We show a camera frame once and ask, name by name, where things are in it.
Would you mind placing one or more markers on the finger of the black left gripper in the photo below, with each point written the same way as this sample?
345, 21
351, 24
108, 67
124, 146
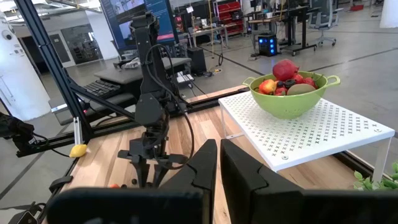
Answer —
142, 174
159, 175

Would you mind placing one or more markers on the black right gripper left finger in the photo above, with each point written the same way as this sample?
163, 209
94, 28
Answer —
140, 205

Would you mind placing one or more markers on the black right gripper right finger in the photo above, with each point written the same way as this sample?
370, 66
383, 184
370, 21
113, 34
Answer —
280, 208

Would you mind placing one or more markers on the yellow-red peach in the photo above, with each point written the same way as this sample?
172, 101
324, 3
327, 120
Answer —
267, 86
114, 185

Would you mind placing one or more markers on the yellow lemon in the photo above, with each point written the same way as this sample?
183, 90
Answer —
78, 151

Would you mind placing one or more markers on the green plant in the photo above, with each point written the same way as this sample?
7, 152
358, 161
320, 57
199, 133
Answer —
376, 183

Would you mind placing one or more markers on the green colander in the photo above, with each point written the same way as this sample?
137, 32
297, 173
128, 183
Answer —
289, 105

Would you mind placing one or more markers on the red strawberry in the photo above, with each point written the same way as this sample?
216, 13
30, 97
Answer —
280, 91
298, 77
309, 81

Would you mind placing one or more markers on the brown kiwi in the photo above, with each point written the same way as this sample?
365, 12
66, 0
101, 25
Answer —
300, 89

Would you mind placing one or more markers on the blackberry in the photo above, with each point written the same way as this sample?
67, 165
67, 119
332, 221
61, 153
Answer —
280, 84
289, 83

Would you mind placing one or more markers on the dark red apple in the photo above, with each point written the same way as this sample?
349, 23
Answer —
284, 70

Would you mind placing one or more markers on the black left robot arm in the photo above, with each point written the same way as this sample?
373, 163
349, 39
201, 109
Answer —
149, 62

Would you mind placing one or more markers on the white perforated riser shelf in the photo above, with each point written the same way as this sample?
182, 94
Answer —
311, 133

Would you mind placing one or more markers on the black table edge clamp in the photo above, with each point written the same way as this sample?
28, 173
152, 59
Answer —
60, 183

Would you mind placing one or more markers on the black keyboard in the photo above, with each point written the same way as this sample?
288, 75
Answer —
101, 88

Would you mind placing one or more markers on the grey operator desk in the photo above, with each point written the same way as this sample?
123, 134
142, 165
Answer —
121, 74

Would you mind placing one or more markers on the operator computer monitor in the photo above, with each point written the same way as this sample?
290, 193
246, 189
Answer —
124, 18

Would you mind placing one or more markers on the black computer tower blue lights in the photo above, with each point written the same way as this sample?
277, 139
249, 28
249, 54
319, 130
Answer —
267, 45

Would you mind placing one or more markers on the white building column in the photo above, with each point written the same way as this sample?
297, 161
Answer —
18, 77

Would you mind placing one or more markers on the red storage bin rack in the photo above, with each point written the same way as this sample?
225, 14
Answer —
230, 12

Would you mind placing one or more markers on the black standing desk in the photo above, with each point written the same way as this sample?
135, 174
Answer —
295, 18

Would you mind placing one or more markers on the grey office chair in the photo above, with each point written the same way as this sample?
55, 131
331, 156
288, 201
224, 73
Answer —
325, 18

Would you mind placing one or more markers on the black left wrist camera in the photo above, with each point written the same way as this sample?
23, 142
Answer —
136, 146

